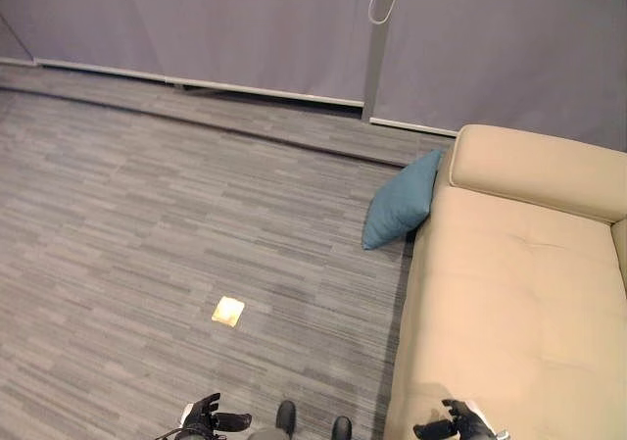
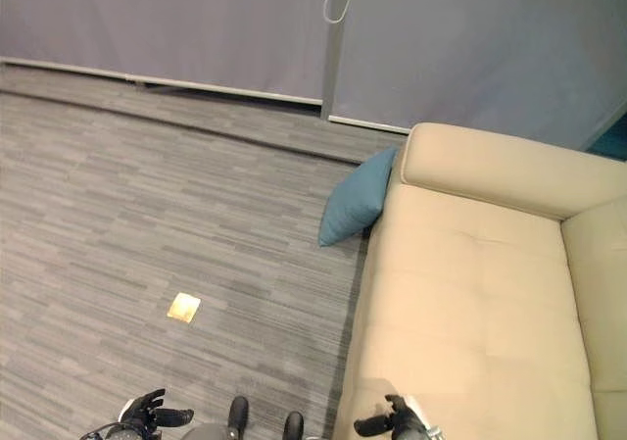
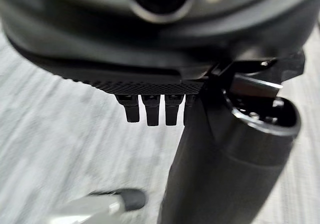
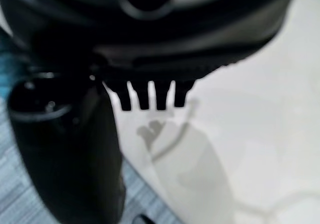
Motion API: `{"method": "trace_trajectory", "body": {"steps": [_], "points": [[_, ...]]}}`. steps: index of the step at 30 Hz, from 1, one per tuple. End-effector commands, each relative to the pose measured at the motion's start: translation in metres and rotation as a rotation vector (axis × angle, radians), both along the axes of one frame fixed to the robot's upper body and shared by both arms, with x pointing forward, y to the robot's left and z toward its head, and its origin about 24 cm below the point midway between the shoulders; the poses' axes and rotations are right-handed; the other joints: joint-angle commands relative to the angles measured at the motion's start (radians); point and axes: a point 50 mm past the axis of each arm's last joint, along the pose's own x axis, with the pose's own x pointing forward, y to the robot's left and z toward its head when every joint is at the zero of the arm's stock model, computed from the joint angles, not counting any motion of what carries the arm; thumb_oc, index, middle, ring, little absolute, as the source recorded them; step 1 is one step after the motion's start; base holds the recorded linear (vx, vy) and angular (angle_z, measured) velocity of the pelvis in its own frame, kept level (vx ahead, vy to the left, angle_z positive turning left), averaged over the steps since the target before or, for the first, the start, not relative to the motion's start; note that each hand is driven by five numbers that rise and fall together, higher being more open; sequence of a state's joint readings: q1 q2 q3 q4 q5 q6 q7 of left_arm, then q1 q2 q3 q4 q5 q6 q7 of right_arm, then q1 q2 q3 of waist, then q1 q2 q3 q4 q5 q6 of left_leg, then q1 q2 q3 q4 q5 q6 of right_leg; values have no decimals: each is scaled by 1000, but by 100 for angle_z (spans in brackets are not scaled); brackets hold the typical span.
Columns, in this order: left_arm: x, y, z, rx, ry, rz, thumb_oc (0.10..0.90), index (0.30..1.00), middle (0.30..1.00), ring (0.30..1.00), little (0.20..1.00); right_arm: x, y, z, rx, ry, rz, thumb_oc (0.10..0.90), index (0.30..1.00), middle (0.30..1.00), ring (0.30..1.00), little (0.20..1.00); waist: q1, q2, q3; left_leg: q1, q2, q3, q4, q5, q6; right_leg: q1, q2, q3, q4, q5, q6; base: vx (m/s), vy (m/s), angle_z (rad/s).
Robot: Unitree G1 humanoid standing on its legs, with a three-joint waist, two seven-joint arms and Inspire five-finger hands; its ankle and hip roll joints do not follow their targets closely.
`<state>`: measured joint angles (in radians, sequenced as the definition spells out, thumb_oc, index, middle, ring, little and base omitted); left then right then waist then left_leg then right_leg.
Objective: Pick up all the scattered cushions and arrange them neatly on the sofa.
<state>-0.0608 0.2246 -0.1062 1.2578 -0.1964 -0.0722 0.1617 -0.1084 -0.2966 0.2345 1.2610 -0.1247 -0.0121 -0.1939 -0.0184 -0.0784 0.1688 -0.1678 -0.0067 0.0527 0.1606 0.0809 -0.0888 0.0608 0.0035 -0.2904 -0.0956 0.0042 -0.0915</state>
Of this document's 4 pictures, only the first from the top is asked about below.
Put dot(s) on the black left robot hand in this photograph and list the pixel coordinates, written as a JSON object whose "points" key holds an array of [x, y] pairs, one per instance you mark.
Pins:
{"points": [[209, 416]]}

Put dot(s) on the dark left robot foot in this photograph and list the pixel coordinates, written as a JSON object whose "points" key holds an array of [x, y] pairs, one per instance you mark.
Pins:
{"points": [[285, 415]]}

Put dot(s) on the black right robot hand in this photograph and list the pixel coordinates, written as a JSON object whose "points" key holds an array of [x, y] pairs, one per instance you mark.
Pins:
{"points": [[460, 423]]}

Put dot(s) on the teal square cushion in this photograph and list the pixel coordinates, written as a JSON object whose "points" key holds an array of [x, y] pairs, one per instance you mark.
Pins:
{"points": [[402, 200]]}

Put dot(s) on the brass floor outlet plate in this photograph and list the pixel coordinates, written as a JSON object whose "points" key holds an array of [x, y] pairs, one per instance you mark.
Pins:
{"points": [[228, 311]]}

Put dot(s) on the dark right robot foot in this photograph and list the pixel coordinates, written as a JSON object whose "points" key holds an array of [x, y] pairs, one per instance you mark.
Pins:
{"points": [[341, 427]]}

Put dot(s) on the grey roller blind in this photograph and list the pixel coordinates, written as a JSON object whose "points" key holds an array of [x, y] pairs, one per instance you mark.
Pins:
{"points": [[206, 23], [14, 16], [504, 48]]}

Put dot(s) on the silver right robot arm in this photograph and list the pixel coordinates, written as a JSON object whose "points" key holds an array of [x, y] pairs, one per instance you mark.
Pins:
{"points": [[497, 435]]}

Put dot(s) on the dark robot foot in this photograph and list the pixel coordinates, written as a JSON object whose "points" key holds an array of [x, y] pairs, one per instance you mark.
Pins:
{"points": [[285, 415], [341, 427]]}

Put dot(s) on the beige leather sofa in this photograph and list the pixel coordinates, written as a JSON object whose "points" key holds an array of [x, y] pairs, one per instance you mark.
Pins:
{"points": [[514, 288]]}

